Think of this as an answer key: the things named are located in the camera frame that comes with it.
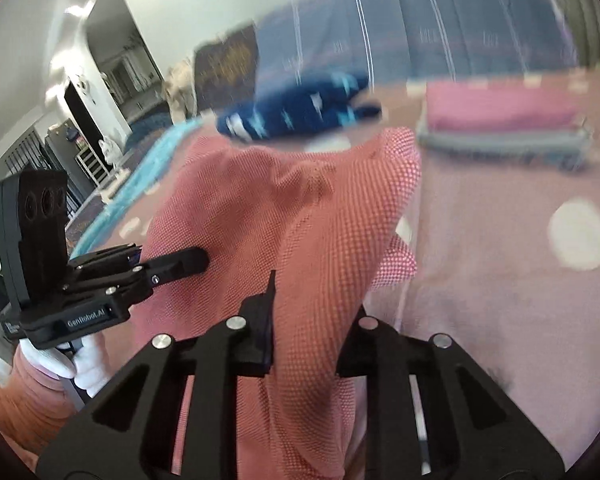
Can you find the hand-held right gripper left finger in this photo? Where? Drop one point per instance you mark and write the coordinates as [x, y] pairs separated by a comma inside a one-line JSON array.
[[263, 320]]

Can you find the person's left forearm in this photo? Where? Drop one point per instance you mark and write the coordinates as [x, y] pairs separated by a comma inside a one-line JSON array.
[[25, 400]]

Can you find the arched doorway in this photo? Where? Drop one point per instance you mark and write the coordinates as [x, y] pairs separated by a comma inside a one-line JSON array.
[[122, 55]]

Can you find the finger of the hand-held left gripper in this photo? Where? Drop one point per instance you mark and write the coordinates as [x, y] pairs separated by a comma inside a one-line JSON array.
[[180, 262], [110, 257]]

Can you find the turquoise blanket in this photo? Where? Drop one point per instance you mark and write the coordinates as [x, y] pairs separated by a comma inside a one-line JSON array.
[[140, 170]]

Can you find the dark patterned pillow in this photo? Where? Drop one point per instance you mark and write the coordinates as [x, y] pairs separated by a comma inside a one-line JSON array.
[[225, 65]]

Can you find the pink deer print blanket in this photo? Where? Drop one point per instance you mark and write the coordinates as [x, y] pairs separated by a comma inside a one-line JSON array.
[[505, 285]]

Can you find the pink checked garment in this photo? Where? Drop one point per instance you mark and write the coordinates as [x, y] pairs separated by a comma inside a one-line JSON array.
[[290, 220]]

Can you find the white cat figurine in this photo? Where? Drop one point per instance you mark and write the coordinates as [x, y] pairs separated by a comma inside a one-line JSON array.
[[109, 152]]

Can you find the beige fabric bundle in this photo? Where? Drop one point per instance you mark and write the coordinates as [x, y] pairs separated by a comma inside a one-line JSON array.
[[180, 90]]

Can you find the pink folded cloth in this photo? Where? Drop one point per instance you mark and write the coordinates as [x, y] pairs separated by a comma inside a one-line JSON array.
[[500, 105]]

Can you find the grey folded cloth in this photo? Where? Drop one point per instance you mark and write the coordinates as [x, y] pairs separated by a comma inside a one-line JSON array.
[[500, 139]]

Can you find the black cabinet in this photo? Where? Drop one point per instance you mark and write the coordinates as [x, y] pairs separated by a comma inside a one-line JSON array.
[[62, 155]]

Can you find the person's left hand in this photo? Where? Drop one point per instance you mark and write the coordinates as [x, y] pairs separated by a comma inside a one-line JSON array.
[[92, 365]]

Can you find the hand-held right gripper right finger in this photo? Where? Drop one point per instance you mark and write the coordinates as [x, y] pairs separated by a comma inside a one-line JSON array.
[[375, 355]]

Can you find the blue plaid quilt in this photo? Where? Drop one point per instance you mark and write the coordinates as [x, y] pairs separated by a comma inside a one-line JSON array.
[[430, 30]]

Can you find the navy star print cloth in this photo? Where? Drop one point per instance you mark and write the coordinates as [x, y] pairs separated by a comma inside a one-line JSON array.
[[295, 107]]

